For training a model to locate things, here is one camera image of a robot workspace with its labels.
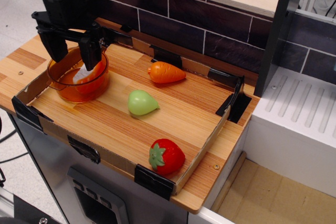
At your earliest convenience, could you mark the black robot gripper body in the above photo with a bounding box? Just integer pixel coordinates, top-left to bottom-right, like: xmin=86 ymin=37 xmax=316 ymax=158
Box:
xmin=31 ymin=0 xmax=105 ymax=48

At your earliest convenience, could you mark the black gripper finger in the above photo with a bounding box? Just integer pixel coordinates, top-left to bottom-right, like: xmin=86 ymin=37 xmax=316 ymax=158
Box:
xmin=39 ymin=32 xmax=68 ymax=62
xmin=78 ymin=38 xmax=102 ymax=71

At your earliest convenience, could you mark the salmon sushi toy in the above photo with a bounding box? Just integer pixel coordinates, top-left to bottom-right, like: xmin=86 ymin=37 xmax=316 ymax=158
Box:
xmin=72 ymin=61 xmax=104 ymax=84

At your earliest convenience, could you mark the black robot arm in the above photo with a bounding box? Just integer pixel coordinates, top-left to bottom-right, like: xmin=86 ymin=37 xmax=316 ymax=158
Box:
xmin=32 ymin=0 xmax=103 ymax=71

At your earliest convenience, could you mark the orange transparent plastic pot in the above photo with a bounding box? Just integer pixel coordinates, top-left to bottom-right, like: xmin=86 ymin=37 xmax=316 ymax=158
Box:
xmin=47 ymin=47 xmax=110 ymax=103

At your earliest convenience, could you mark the cardboard fence with black tape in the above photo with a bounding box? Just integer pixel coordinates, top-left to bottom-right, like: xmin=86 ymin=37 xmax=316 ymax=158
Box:
xmin=11 ymin=26 xmax=253 ymax=201

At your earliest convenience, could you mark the green toy pear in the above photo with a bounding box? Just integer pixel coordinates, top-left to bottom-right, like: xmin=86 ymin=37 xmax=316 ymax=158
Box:
xmin=128 ymin=90 xmax=160 ymax=115

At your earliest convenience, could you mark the orange toy carrot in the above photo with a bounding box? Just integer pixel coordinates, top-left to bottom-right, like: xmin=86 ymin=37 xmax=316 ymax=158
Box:
xmin=147 ymin=61 xmax=186 ymax=84

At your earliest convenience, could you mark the red toy strawberry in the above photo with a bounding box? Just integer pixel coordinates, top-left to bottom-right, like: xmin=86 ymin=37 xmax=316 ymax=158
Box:
xmin=149 ymin=138 xmax=185 ymax=175

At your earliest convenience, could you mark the grey toy oven front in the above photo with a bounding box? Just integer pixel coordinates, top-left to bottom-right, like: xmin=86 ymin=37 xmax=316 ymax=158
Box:
xmin=67 ymin=167 xmax=129 ymax=223

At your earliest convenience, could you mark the white toy sink drainboard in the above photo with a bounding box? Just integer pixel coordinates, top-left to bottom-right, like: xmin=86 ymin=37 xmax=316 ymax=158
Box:
xmin=244 ymin=68 xmax=335 ymax=196

